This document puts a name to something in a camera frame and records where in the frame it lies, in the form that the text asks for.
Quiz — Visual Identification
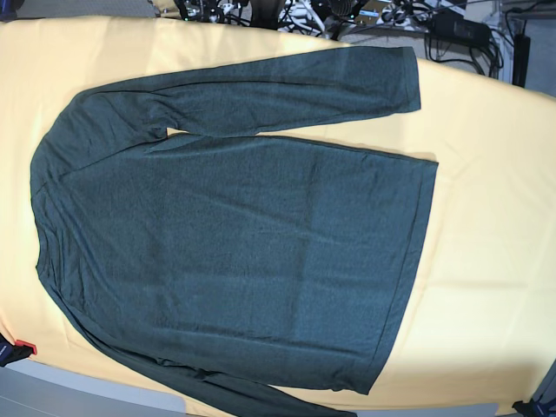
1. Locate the dark green long-sleeve shirt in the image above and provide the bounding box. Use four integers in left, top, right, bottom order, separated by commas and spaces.
30, 47, 437, 416

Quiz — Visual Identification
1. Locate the white power strip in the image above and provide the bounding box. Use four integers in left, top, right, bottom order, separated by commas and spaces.
278, 1, 326, 35

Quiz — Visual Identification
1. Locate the black power adapter brick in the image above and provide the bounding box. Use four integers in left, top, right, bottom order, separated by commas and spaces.
430, 15, 492, 47

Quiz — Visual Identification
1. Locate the red and black clamp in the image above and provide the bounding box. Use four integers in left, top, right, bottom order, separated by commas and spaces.
0, 334, 37, 367

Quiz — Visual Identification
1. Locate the black table clamp right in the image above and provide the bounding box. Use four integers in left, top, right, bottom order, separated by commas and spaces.
513, 400, 555, 417

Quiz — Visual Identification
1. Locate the black vertical post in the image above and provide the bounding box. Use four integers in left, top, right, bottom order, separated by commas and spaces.
512, 34, 531, 88

